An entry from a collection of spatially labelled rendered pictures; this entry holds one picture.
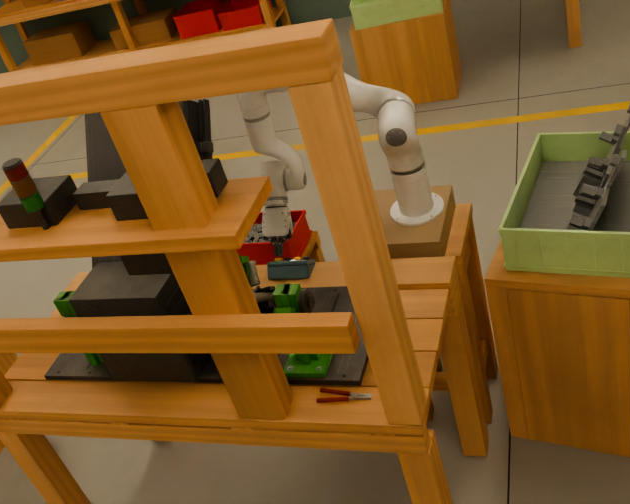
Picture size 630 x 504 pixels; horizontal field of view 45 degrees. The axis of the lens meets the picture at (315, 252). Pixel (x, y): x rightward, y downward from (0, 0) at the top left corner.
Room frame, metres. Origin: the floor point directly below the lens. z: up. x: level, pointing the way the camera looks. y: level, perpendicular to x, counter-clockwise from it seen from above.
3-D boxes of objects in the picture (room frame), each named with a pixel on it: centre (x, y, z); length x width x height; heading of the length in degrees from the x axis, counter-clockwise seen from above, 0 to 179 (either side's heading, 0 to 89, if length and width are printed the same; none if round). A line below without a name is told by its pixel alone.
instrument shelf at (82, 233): (1.76, 0.51, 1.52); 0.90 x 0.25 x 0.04; 64
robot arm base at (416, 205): (2.25, -0.39, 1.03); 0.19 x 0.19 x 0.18
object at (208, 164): (1.67, 0.23, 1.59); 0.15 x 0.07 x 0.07; 64
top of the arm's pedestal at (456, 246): (2.25, -0.39, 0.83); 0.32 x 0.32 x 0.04; 64
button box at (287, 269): (2.18, 0.10, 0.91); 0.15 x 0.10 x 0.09; 64
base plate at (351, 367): (1.99, 0.40, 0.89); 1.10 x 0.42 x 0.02; 64
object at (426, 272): (2.25, 0.27, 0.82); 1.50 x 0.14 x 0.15; 64
